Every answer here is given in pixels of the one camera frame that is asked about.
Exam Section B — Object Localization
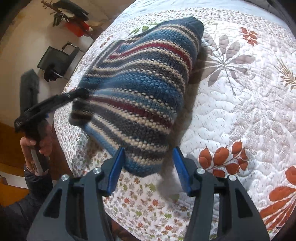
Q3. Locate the blue striped knit sweater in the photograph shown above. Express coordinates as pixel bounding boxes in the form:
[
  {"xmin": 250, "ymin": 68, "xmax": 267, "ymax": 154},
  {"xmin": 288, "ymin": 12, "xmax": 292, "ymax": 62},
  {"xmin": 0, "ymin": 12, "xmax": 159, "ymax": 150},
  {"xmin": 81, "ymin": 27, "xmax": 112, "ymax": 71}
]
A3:
[{"xmin": 69, "ymin": 16, "xmax": 204, "ymax": 177}]

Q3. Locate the person's left forearm sleeve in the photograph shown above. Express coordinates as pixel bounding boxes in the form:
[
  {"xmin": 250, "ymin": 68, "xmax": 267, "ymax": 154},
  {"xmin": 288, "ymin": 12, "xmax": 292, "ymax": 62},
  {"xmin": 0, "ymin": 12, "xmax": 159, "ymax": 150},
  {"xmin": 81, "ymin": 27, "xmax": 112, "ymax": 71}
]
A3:
[{"xmin": 1, "ymin": 167, "xmax": 53, "ymax": 240}]

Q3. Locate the coat rack with clothes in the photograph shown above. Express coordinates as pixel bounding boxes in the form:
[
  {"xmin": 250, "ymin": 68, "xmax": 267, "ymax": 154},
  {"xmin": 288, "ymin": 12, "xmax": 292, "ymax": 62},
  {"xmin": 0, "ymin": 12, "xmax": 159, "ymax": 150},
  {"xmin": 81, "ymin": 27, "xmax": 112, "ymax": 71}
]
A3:
[{"xmin": 41, "ymin": 1, "xmax": 93, "ymax": 37}]

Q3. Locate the person's left hand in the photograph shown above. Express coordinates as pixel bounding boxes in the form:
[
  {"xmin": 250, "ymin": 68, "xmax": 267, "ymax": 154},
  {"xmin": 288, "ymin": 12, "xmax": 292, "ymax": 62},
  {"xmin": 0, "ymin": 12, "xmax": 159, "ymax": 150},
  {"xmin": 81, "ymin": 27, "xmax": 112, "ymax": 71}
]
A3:
[{"xmin": 20, "ymin": 120, "xmax": 53, "ymax": 176}]

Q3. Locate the black chair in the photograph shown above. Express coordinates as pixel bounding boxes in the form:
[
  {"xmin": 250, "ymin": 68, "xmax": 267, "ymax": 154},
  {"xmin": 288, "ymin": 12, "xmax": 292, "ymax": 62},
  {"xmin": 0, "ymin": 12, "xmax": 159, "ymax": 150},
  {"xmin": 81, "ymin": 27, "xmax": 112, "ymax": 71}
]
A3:
[{"xmin": 37, "ymin": 41, "xmax": 81, "ymax": 82}]

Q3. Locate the floral quilted bedspread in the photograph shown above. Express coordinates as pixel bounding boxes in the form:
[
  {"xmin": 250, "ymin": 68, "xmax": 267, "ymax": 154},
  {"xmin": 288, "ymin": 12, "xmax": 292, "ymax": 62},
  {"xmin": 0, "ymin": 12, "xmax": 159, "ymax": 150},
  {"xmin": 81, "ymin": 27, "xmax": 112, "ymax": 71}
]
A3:
[{"xmin": 54, "ymin": 1, "xmax": 295, "ymax": 240}]

